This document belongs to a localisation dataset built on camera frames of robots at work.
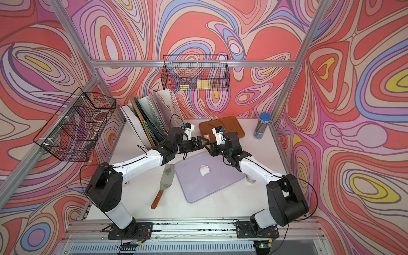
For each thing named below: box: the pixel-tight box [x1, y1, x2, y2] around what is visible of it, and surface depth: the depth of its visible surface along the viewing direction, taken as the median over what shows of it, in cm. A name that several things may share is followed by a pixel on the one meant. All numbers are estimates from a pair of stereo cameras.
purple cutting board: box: [174, 150, 246, 203], surface depth 91 cm
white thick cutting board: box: [120, 104, 152, 149], surface depth 90 cm
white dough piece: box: [199, 164, 211, 177], surface depth 95 cm
